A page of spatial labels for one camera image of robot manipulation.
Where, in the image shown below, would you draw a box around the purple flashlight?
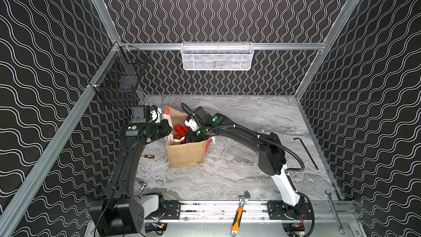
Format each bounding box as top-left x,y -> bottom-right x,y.
172,139 -> 182,145

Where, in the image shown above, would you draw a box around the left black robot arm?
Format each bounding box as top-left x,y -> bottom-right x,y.
89,120 -> 173,237

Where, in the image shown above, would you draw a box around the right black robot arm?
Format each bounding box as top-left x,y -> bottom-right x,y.
185,113 -> 308,219

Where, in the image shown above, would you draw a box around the yellow black screwdriver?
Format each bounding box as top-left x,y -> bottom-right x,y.
141,155 -> 155,159

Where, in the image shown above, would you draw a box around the orange adjustable wrench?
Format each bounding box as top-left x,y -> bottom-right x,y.
231,191 -> 251,237

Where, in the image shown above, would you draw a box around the black hex key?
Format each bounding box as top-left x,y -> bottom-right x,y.
293,137 -> 319,170

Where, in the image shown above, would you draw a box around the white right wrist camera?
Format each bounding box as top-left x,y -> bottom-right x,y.
185,116 -> 200,131

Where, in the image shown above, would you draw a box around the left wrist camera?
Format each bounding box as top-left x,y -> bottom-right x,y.
131,105 -> 162,124

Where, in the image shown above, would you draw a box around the black wire basket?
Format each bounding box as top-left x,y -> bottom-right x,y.
94,45 -> 150,107

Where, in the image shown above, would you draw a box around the white wire basket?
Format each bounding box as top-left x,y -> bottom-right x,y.
180,42 -> 254,71

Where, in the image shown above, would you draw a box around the metal base rail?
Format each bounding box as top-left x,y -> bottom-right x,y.
145,200 -> 357,223

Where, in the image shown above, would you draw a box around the aluminium corner post right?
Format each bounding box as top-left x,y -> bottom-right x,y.
295,0 -> 360,101

